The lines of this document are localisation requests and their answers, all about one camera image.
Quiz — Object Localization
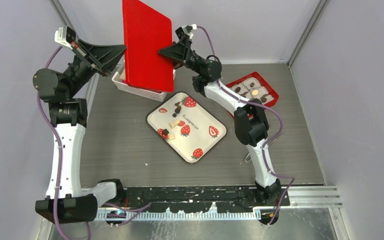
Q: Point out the white paper cup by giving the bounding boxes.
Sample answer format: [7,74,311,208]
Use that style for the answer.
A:
[242,77,262,90]

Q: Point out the white oval chocolate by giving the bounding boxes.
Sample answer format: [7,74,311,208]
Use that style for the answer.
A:
[250,89,259,97]

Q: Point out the dark ribbed square chocolate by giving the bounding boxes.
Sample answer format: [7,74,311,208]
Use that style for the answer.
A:
[162,129,170,136]

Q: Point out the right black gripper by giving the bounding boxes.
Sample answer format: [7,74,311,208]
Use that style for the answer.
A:
[149,35,203,75]

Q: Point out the metal tongs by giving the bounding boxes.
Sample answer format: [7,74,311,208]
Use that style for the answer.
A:
[244,153,252,163]

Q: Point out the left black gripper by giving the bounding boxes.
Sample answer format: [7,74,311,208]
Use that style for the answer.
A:
[63,39,128,98]

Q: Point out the red chocolate box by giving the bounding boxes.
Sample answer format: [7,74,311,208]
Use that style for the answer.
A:
[226,71,280,107]

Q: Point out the strawberry print white tray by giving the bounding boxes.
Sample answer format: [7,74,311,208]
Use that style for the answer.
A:
[146,91,228,165]

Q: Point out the white rectangular chocolate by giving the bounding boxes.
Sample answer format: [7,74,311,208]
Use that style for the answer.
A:
[173,120,181,126]

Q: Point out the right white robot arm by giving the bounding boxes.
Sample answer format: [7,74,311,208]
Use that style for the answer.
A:
[158,24,282,206]

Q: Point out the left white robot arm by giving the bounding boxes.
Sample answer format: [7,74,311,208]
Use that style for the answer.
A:
[32,26,126,224]

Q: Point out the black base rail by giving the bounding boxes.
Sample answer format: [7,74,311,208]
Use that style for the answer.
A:
[120,185,290,214]

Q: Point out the red box lid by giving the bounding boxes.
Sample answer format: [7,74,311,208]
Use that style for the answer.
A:
[122,0,174,93]

